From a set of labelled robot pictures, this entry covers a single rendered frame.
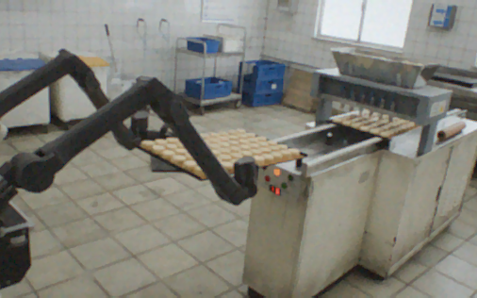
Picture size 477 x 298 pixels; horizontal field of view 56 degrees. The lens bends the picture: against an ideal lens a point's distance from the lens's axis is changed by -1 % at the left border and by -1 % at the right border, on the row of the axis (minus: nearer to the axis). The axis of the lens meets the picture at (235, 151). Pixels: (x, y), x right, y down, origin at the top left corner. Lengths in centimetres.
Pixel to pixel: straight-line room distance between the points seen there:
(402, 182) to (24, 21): 426
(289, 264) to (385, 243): 72
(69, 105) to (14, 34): 97
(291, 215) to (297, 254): 19
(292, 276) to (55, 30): 416
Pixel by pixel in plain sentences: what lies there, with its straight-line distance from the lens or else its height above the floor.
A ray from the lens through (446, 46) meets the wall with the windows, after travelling 591.
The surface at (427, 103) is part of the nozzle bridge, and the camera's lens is 250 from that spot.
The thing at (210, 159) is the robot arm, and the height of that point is 112.
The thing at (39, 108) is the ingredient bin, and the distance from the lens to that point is 499.
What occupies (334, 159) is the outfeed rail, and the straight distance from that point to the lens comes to 220.
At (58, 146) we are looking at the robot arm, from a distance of 111.
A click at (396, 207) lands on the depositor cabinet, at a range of 269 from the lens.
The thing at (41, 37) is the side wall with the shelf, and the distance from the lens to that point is 557.
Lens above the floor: 160
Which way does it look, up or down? 20 degrees down
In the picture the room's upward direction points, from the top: 5 degrees clockwise
